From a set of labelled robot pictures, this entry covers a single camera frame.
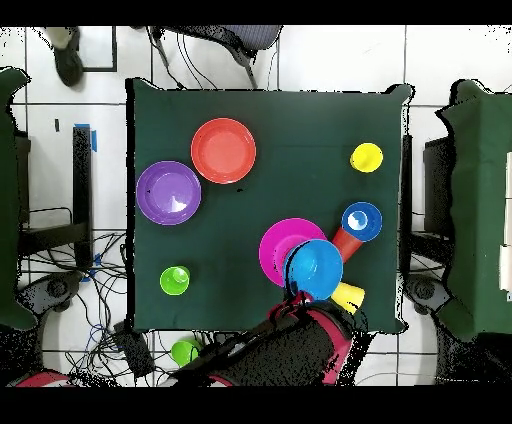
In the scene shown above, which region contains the light blue plastic bowl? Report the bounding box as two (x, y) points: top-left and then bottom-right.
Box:
(283, 238), (345, 302)

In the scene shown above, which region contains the golden yellow plastic cup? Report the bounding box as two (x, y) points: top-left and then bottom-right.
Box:
(330, 281), (366, 315)

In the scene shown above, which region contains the pink plastic bowl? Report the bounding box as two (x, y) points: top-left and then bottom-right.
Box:
(258, 217), (329, 289)

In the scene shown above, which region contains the red-orange plastic cup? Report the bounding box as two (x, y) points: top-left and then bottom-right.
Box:
(331, 226), (363, 264)

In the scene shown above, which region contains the lemon yellow plastic cup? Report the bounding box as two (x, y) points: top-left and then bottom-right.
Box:
(349, 142), (384, 174)

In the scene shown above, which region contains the large shallow orange bowl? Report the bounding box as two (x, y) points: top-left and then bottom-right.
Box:
(190, 117), (258, 186)

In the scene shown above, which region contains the small dark blue bowl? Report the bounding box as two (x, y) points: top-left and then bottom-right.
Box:
(340, 201), (384, 244)

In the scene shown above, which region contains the green bowl on floor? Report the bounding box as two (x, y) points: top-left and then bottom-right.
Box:
(170, 338), (204, 368)

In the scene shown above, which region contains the green plastic cup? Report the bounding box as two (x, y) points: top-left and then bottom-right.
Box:
(159, 265), (192, 297)

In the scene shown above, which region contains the grey chair base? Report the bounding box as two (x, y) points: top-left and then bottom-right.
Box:
(403, 273), (453, 315)

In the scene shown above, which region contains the black power strip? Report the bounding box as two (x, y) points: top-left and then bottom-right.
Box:
(112, 322), (156, 380)

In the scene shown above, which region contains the purple plastic bowl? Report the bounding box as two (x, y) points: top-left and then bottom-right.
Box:
(135, 160), (202, 227)

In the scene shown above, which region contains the dark green tablecloth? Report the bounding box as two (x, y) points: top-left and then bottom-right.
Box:
(125, 77), (413, 334)

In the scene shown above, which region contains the green cloth side table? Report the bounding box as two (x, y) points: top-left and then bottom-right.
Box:
(435, 78), (512, 343)
(0, 66), (39, 331)

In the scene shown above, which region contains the black chair base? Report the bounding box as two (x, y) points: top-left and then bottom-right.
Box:
(15, 271), (83, 321)

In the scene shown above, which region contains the blue tape strip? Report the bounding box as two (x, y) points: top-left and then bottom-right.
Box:
(74, 123), (98, 154)

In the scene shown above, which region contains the grey office chair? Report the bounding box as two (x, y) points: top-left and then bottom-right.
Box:
(147, 25), (284, 90)

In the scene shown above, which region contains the person's foot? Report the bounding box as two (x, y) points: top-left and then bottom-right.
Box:
(43, 26), (86, 88)

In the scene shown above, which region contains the black stand frame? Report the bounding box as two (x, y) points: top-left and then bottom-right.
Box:
(400, 133), (455, 241)
(17, 125), (95, 270)

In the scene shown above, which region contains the tangle of floor cables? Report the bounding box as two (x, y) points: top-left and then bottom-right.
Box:
(19, 229), (217, 387)

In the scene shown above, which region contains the black square frame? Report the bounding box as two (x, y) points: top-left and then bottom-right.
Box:
(77, 26), (118, 74)

